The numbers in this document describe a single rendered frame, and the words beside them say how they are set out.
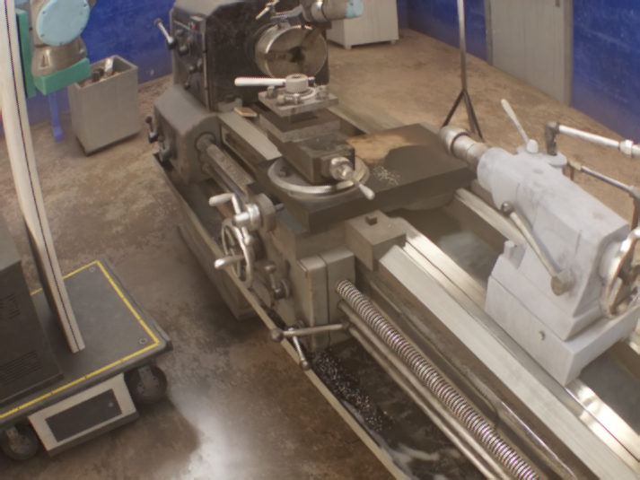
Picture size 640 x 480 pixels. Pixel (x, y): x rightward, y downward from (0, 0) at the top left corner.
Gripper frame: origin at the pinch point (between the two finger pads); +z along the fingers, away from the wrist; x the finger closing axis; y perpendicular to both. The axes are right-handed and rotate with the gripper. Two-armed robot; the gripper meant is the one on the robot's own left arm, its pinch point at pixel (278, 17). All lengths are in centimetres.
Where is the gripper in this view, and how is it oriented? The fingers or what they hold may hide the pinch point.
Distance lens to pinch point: 240.3
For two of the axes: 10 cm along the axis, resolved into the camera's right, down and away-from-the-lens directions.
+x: 4.4, -7.2, 5.3
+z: -8.2, -0.7, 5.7
